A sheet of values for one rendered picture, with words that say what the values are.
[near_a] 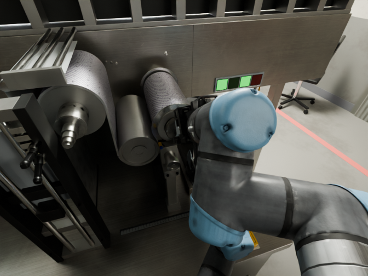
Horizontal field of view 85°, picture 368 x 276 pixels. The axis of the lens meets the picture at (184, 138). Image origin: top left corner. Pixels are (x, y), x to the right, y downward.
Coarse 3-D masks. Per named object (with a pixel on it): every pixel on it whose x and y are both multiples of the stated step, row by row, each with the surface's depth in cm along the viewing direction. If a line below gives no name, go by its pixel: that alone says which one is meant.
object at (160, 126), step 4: (168, 112) 54; (172, 112) 54; (176, 112) 54; (164, 116) 54; (168, 116) 54; (172, 116) 55; (160, 120) 55; (164, 120) 55; (160, 124) 55; (164, 124) 56; (160, 128) 56; (160, 132) 57; (164, 132) 57; (160, 136) 58; (164, 136) 59; (168, 140) 60
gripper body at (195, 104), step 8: (192, 104) 37; (200, 104) 38; (184, 112) 43; (192, 112) 38; (176, 120) 47; (184, 120) 42; (184, 128) 42; (184, 136) 43; (184, 144) 44; (192, 144) 43
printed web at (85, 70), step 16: (80, 64) 53; (96, 64) 59; (80, 80) 46; (96, 80) 51; (160, 80) 66; (96, 96) 47; (160, 96) 60; (176, 96) 59; (112, 112) 62; (112, 128) 54; (80, 144) 73; (80, 160) 69; (80, 176) 66; (96, 176) 87
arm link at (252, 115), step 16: (224, 96) 23; (240, 96) 22; (256, 96) 22; (208, 112) 25; (224, 112) 22; (240, 112) 22; (256, 112) 22; (272, 112) 23; (208, 128) 25; (224, 128) 22; (240, 128) 22; (256, 128) 22; (272, 128) 23; (208, 144) 25; (224, 144) 23; (240, 144) 22; (256, 144) 22
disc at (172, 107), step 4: (172, 104) 53; (176, 104) 53; (180, 104) 54; (184, 104) 54; (188, 104) 55; (164, 108) 53; (168, 108) 53; (172, 108) 54; (160, 112) 53; (164, 112) 54; (156, 116) 54; (160, 116) 54; (156, 120) 55; (152, 124) 55; (156, 124) 56; (152, 128) 56; (156, 128) 56; (152, 132) 57; (156, 132) 57; (156, 136) 58; (160, 140) 60; (164, 140) 60; (176, 144) 63
